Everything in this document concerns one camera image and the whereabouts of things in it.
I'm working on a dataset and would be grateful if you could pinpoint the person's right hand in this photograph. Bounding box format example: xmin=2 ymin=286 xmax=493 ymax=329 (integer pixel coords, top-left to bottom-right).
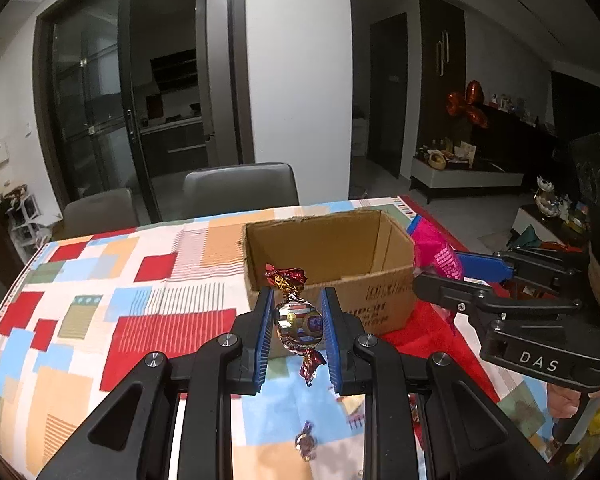
xmin=547 ymin=375 xmax=600 ymax=421

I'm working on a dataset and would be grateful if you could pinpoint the silver refrigerator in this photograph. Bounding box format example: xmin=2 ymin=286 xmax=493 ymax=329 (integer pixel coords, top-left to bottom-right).
xmin=195 ymin=0 xmax=242 ymax=168

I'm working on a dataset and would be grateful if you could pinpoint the coffee table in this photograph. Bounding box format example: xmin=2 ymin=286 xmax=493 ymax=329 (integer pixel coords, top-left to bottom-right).
xmin=509 ymin=204 xmax=592 ymax=252

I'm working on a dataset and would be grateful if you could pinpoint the orange foil balloon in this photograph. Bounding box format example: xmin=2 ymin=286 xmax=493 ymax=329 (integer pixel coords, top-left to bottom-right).
xmin=446 ymin=80 xmax=491 ymax=129

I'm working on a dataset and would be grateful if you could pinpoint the patterned vase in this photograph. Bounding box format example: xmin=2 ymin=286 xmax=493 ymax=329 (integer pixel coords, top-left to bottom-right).
xmin=535 ymin=175 xmax=562 ymax=221

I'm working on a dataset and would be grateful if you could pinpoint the colourful patchwork tablecloth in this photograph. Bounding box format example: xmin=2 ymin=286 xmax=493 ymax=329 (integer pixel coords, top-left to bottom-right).
xmin=0 ymin=195 xmax=571 ymax=480

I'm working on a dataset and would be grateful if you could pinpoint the pink snack packet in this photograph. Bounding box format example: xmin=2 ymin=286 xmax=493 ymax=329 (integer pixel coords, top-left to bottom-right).
xmin=407 ymin=214 xmax=467 ymax=286

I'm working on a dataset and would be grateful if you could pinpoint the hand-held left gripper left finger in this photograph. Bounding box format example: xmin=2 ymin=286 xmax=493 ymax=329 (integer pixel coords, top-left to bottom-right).
xmin=37 ymin=287 xmax=276 ymax=480

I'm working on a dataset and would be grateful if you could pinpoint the small purple wrapped candy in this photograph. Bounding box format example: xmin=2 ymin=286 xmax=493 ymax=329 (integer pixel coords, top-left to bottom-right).
xmin=294 ymin=420 xmax=319 ymax=463

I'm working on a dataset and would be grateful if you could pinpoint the low white console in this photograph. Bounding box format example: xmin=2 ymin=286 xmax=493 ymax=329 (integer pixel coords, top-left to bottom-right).
xmin=410 ymin=154 xmax=525 ymax=205

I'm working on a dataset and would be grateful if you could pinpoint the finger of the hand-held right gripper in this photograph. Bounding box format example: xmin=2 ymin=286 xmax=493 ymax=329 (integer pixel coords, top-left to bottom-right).
xmin=412 ymin=272 xmax=587 ymax=322
xmin=454 ymin=249 xmax=592 ymax=287

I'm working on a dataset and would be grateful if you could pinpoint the dark door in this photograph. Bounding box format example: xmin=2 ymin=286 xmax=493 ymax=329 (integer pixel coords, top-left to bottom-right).
xmin=370 ymin=12 xmax=409 ymax=179

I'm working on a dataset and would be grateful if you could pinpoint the tall dark cabinet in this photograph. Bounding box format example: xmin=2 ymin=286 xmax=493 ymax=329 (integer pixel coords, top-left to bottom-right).
xmin=419 ymin=0 xmax=467 ymax=128

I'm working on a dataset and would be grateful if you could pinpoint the white cluttered shelf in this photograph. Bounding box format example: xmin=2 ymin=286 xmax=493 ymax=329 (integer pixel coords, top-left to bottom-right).
xmin=0 ymin=184 xmax=57 ymax=257

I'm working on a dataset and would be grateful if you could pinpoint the foil round candy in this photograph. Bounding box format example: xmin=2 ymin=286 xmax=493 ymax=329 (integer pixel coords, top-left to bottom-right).
xmin=265 ymin=265 xmax=328 ymax=387

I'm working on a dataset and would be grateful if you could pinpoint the sliding glass door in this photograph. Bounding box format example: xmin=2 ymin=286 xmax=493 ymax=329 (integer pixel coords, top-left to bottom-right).
xmin=35 ymin=0 xmax=155 ymax=223

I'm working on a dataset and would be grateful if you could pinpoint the cardboard box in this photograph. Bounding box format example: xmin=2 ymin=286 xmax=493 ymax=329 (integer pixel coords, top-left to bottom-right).
xmin=242 ymin=210 xmax=417 ymax=359

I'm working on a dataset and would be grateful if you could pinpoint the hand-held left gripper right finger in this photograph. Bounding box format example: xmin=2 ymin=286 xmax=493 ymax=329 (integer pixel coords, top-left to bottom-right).
xmin=320 ymin=286 xmax=551 ymax=480

